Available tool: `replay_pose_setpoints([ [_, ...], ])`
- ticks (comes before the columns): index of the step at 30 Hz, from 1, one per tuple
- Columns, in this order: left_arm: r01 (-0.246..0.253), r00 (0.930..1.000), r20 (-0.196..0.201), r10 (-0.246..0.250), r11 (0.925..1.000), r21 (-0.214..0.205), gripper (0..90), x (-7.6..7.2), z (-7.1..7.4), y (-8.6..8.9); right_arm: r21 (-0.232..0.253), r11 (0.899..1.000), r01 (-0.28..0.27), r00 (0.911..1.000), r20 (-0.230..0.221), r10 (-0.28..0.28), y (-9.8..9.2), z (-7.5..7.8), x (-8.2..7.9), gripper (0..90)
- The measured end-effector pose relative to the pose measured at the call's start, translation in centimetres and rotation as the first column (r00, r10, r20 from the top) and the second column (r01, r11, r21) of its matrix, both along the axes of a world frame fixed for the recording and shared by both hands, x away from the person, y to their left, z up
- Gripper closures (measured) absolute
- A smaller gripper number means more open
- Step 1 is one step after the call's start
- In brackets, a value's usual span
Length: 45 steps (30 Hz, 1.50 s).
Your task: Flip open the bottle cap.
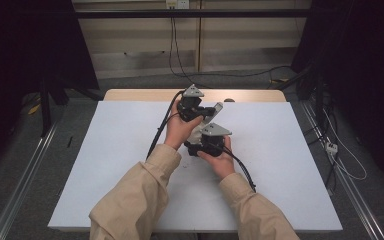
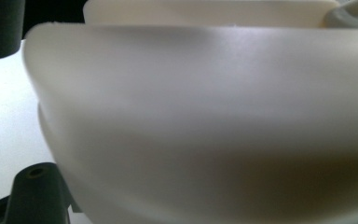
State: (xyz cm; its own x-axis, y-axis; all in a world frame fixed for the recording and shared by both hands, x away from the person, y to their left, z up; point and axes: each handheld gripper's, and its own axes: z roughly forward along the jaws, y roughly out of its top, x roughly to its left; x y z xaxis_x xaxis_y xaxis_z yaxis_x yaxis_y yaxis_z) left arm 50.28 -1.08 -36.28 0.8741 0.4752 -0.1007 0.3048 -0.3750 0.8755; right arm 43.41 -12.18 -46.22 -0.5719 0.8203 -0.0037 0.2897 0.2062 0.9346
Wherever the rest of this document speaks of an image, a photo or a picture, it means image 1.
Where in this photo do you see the left hand-held gripper black cable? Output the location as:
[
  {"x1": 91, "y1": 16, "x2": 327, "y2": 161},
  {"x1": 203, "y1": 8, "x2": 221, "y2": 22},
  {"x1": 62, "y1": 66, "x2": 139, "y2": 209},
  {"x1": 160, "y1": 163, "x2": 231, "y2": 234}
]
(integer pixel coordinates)
[{"x1": 145, "y1": 89, "x2": 186, "y2": 160}]

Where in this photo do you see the black metal stand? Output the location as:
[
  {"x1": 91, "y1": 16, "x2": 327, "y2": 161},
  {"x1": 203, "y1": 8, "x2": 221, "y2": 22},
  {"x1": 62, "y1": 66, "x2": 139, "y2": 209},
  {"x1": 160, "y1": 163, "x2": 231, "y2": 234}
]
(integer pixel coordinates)
[{"x1": 39, "y1": 75, "x2": 68, "y2": 138}]

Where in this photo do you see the white floor cable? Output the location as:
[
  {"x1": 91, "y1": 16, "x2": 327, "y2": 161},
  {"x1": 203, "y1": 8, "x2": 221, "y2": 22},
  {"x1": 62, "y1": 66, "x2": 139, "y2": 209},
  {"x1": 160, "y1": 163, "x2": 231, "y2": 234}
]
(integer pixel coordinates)
[{"x1": 322, "y1": 109, "x2": 368, "y2": 182}]

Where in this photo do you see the person's left hand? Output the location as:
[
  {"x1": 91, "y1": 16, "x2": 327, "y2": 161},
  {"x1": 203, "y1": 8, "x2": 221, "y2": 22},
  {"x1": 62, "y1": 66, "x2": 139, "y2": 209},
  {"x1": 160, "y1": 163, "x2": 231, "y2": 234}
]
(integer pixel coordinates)
[{"x1": 163, "y1": 99, "x2": 204, "y2": 151}]

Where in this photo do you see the person's right hand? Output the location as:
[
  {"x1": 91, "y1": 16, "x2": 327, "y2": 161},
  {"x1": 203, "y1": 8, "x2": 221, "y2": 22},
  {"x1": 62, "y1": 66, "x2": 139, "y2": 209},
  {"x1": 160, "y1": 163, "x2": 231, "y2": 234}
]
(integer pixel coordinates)
[{"x1": 197, "y1": 135, "x2": 237, "y2": 182}]

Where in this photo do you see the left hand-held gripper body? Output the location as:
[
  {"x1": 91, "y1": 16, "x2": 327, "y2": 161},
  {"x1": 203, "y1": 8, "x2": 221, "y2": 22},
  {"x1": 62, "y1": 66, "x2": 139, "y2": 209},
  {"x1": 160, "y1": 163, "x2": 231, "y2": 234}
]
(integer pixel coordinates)
[{"x1": 177, "y1": 84, "x2": 205, "y2": 123}]

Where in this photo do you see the white wall socket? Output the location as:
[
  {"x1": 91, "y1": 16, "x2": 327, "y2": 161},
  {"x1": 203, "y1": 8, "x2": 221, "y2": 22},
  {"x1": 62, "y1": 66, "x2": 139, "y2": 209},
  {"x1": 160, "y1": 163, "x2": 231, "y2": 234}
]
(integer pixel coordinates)
[{"x1": 165, "y1": 0, "x2": 190, "y2": 10}]

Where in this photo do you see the white power strip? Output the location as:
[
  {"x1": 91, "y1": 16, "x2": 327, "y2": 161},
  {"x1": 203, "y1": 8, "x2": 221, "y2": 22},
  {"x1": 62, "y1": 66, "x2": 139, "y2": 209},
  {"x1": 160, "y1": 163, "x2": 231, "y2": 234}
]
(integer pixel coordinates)
[{"x1": 325, "y1": 141, "x2": 339, "y2": 156}]

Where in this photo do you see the black wall cable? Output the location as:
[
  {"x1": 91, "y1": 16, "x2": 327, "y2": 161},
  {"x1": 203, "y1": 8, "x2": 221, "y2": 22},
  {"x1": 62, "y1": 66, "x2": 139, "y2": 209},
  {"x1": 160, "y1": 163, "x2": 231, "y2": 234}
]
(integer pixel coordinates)
[
  {"x1": 168, "y1": 8, "x2": 194, "y2": 85},
  {"x1": 172, "y1": 8, "x2": 293, "y2": 87}
]

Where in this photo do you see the hand-held gripper black cable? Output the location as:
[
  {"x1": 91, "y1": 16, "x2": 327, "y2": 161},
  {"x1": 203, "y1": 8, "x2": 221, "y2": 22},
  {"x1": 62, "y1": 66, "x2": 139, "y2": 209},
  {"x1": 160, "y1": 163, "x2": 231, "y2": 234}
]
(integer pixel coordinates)
[
  {"x1": 224, "y1": 147, "x2": 258, "y2": 194},
  {"x1": 145, "y1": 89, "x2": 186, "y2": 160}
]

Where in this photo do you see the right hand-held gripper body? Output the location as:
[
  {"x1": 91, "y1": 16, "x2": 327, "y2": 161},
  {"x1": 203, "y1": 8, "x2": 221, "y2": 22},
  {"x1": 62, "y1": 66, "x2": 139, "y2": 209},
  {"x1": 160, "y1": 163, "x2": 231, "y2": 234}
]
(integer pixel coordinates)
[{"x1": 199, "y1": 122, "x2": 233, "y2": 158}]

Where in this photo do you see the beige wall conduit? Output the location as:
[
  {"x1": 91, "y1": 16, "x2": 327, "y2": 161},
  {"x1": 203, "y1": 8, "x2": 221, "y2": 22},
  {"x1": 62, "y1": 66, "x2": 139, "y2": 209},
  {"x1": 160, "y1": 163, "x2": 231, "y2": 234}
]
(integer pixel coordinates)
[{"x1": 195, "y1": 0, "x2": 203, "y2": 73}]

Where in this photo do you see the metal floor rail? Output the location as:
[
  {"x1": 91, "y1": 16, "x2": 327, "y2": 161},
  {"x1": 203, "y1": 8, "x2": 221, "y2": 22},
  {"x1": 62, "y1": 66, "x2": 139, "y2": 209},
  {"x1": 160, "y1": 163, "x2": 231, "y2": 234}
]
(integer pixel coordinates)
[
  {"x1": 300, "y1": 99, "x2": 384, "y2": 240},
  {"x1": 0, "y1": 121, "x2": 60, "y2": 240}
]

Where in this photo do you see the wooden table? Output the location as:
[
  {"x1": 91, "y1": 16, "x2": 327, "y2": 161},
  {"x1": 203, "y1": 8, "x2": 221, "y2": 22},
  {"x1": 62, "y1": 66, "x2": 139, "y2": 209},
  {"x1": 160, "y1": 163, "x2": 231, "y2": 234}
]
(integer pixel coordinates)
[{"x1": 103, "y1": 87, "x2": 287, "y2": 103}]

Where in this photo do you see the right hand-held gripper black cable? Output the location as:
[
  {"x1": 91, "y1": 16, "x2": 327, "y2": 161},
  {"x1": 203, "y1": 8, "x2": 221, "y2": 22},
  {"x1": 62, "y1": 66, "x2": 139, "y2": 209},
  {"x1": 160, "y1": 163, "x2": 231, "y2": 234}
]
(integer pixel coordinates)
[{"x1": 224, "y1": 147, "x2": 258, "y2": 194}]

